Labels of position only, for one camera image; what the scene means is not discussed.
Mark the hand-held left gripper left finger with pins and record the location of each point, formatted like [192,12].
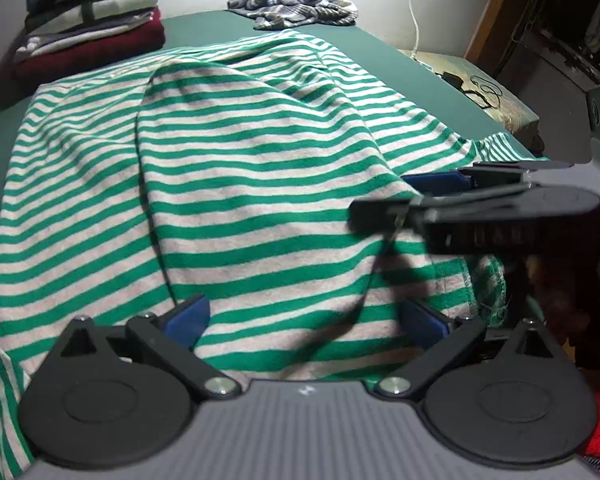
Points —
[187,320]

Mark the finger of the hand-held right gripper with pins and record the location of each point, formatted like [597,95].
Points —
[435,182]
[380,215]

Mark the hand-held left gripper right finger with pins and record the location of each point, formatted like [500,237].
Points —
[422,322]

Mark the green white striped shirt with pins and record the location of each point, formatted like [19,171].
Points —
[255,160]

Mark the black power adapter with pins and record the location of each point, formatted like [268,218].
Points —
[449,80]

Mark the pale green side table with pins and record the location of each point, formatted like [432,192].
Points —
[515,110]

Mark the grey striped crumpled garment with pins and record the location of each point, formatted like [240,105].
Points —
[300,17]

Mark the dark wardrobe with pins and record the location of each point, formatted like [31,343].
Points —
[570,10]

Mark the dark red folded sweater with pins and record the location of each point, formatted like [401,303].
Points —
[90,57]

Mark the white folded garment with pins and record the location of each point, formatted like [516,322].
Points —
[55,42]

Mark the dark green white folded shirt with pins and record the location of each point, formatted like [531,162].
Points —
[105,10]

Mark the wooden door frame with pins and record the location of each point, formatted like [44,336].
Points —
[490,15]

